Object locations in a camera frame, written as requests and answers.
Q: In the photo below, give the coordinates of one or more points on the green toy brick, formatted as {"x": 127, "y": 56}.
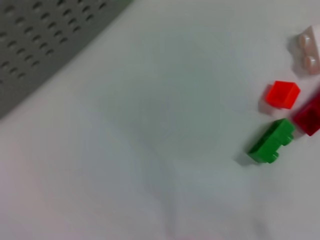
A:
{"x": 272, "y": 141}

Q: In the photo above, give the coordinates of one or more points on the dark red toy brick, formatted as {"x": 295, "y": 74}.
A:
{"x": 310, "y": 117}

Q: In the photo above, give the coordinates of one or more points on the white toy brick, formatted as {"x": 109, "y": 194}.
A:
{"x": 308, "y": 52}

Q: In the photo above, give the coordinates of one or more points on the grey-green perforated storage bin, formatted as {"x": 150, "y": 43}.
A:
{"x": 37, "y": 50}

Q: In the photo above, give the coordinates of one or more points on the small red cube brick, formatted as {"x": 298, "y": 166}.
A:
{"x": 282, "y": 95}

